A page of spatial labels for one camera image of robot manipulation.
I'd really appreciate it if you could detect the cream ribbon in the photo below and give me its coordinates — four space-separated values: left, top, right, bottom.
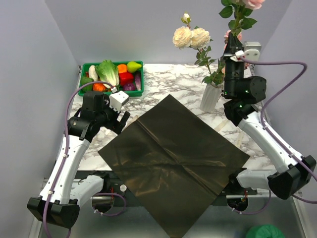
214 119 244 148

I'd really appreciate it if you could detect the orange fruit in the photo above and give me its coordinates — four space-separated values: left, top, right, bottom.
117 64 128 74

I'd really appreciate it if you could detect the green plastic basket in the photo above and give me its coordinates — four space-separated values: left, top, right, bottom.
81 61 144 97

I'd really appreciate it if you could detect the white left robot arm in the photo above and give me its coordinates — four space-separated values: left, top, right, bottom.
27 91 130 229

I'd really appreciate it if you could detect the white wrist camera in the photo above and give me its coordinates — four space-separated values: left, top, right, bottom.
109 91 129 113
230 42 262 62

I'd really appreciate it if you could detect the white ribbed vase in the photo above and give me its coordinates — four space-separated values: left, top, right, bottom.
200 82 223 113

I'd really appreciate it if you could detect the purple onion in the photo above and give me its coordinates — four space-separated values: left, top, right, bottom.
123 83 136 91

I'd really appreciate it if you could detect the white flower stem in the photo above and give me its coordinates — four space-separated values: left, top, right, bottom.
172 12 217 85

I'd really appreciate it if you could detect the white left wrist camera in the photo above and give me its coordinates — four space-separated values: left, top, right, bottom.
109 91 129 113

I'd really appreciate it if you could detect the green lettuce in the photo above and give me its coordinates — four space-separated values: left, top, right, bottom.
95 60 119 86

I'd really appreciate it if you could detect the black wrapping paper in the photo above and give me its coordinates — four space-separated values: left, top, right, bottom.
99 95 249 238

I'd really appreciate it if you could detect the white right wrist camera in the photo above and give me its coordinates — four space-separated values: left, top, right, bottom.
230 42 262 62

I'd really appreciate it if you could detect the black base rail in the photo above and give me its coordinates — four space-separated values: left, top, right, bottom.
74 171 258 210

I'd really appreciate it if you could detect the red bell pepper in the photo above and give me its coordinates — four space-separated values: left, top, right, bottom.
119 72 134 87

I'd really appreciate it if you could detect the white radish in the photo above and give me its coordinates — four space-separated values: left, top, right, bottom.
88 65 99 81

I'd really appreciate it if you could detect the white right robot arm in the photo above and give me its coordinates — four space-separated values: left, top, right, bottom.
222 33 317 200

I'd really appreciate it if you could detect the green cloth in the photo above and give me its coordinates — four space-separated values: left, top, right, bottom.
245 225 285 238

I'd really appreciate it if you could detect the light pink flower stem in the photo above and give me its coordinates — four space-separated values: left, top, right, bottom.
219 0 265 36

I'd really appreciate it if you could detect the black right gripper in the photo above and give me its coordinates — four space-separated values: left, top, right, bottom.
220 31 245 97

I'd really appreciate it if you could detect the purple eggplant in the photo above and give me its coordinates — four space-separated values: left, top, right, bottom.
134 71 142 91

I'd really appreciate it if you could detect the orange carrot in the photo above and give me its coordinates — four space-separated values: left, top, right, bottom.
93 83 107 92

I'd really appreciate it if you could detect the green bell pepper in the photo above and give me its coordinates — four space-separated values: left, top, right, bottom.
80 76 94 93

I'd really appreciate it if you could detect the green pear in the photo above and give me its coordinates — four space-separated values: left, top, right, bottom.
126 61 142 73

